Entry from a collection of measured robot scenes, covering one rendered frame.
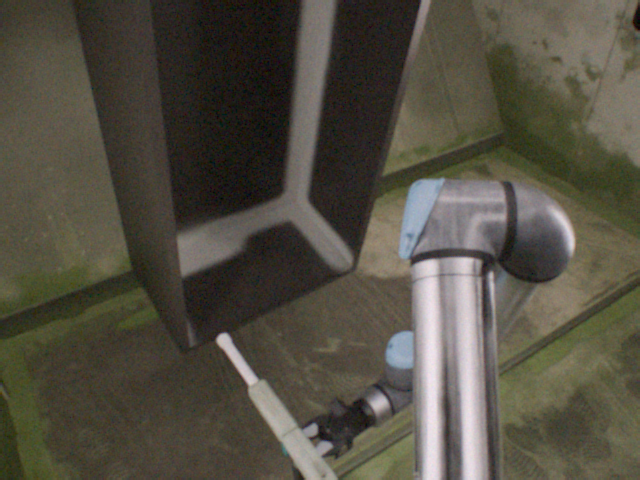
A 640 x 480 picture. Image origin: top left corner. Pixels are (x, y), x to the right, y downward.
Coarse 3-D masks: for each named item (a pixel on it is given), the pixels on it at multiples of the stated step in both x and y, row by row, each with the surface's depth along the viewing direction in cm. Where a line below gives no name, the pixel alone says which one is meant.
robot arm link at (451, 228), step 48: (432, 192) 74; (480, 192) 74; (432, 240) 72; (480, 240) 72; (432, 288) 71; (480, 288) 70; (432, 336) 69; (480, 336) 68; (432, 384) 67; (480, 384) 66; (432, 432) 66; (480, 432) 64
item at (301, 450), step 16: (224, 336) 138; (240, 368) 132; (256, 384) 127; (256, 400) 124; (272, 400) 124; (272, 416) 121; (288, 416) 121; (288, 432) 119; (288, 448) 116; (304, 448) 115; (304, 464) 112; (320, 464) 112
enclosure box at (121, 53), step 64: (128, 0) 74; (192, 0) 116; (256, 0) 125; (320, 0) 136; (384, 0) 118; (128, 64) 86; (192, 64) 127; (256, 64) 138; (320, 64) 147; (384, 64) 126; (128, 128) 101; (192, 128) 140; (256, 128) 154; (320, 128) 159; (384, 128) 134; (128, 192) 124; (192, 192) 156; (256, 192) 174; (320, 192) 173; (192, 256) 169; (256, 256) 172; (320, 256) 175; (192, 320) 154
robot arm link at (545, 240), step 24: (528, 192) 74; (528, 216) 72; (552, 216) 74; (528, 240) 73; (552, 240) 74; (504, 264) 82; (528, 264) 77; (552, 264) 77; (504, 288) 88; (528, 288) 86; (504, 312) 93; (504, 336) 105
